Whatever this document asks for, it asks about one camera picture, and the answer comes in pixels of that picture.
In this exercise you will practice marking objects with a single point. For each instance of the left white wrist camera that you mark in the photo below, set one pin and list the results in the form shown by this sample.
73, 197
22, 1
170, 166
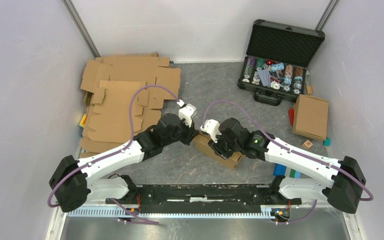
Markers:
186, 113

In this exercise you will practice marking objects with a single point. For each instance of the wooden letter block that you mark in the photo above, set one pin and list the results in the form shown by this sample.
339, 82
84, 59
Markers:
307, 145

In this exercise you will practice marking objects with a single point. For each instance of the folded cardboard box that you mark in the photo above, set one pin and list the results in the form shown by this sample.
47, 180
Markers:
311, 117

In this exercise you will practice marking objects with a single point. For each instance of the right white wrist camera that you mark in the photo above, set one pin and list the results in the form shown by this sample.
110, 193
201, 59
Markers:
211, 127

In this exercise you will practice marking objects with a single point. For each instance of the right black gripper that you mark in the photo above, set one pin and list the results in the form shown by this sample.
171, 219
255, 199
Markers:
217, 148

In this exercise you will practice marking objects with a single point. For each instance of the small brown wooden block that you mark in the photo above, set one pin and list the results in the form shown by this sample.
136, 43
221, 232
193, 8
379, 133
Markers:
309, 90

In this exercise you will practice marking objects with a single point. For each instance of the blue block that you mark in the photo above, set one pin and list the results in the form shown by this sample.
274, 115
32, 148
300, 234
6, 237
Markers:
281, 170

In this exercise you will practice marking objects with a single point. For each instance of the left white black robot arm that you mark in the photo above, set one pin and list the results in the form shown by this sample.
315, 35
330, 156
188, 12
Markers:
79, 181

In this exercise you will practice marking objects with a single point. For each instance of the stack of flat cardboard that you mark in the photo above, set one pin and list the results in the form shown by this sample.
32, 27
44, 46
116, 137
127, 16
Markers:
124, 95

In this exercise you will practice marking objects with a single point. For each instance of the black poker chip case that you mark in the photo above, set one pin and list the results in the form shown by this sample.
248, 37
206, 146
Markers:
276, 61

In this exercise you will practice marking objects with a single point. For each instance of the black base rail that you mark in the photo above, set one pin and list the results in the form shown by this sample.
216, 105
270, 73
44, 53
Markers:
204, 198

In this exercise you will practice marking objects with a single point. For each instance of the red object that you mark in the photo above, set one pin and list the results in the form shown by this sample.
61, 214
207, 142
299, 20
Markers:
291, 116

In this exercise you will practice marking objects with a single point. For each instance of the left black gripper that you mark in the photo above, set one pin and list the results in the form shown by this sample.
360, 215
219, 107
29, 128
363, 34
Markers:
191, 132

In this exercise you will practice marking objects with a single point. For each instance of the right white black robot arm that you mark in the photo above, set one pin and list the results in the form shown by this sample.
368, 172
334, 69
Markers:
338, 182

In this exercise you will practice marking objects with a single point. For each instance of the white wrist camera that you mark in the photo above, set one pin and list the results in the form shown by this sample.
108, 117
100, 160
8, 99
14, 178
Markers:
211, 127
186, 113

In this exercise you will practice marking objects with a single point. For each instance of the orange yellow block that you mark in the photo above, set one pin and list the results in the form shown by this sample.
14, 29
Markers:
82, 122

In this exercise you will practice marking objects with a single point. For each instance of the teal cube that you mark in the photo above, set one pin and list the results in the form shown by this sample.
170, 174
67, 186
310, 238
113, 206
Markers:
327, 142

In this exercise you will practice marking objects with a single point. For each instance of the cardboard box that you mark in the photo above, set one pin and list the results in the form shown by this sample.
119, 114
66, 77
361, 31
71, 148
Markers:
311, 117
204, 144

